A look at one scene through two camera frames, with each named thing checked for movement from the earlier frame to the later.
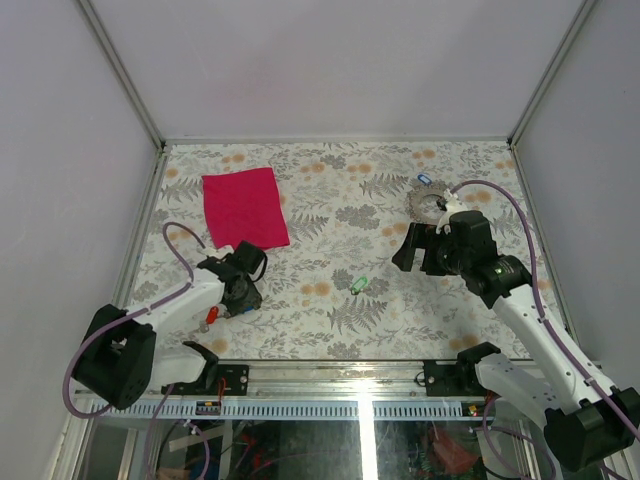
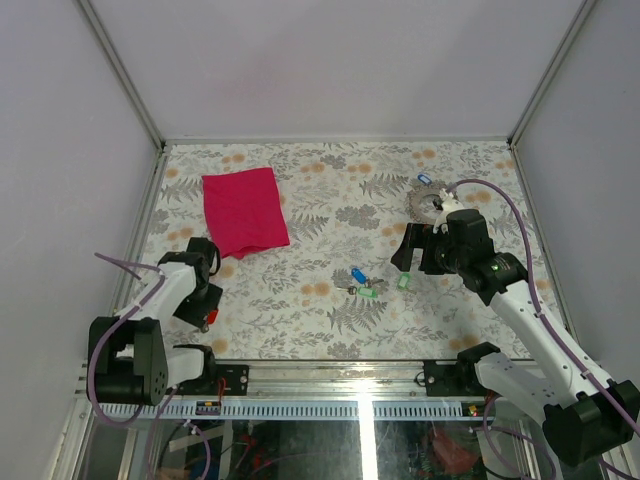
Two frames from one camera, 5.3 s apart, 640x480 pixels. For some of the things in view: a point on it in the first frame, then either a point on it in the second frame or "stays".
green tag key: [359, 284] -> [404, 279]
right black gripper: [420, 236] stays
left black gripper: [254, 300] -> [196, 314]
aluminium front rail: [309, 390] stays
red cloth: [246, 205] stays
